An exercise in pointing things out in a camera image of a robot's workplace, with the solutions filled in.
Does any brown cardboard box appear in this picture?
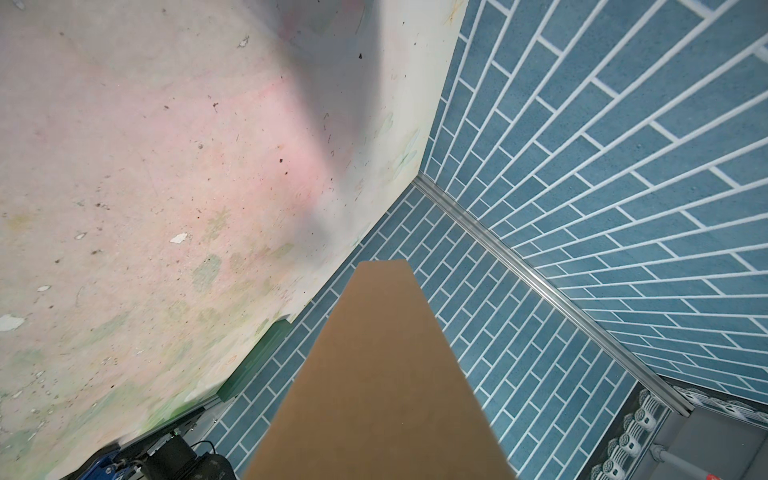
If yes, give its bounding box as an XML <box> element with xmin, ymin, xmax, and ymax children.
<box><xmin>246</xmin><ymin>260</ymin><xmax>514</xmax><ymax>479</ymax></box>

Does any green rectangular block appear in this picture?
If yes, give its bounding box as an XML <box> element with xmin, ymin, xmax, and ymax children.
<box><xmin>217</xmin><ymin>316</ymin><xmax>291</xmax><ymax>403</ymax></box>

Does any aluminium right corner post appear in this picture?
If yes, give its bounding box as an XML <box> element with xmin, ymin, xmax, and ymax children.
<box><xmin>413</xmin><ymin>173</ymin><xmax>694</xmax><ymax>417</ymax></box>

